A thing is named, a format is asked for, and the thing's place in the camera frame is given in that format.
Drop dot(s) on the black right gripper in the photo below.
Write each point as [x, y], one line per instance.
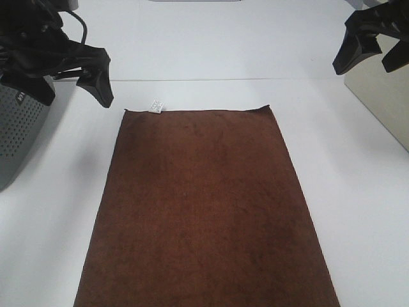
[360, 42]

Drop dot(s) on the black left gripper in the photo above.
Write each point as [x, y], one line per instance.
[34, 45]

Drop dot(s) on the brown towel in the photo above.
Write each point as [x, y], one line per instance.
[203, 208]

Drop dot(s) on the beige storage box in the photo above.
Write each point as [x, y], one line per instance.
[384, 94]

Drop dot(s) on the grey perforated plastic basket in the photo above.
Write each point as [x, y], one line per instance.
[22, 118]

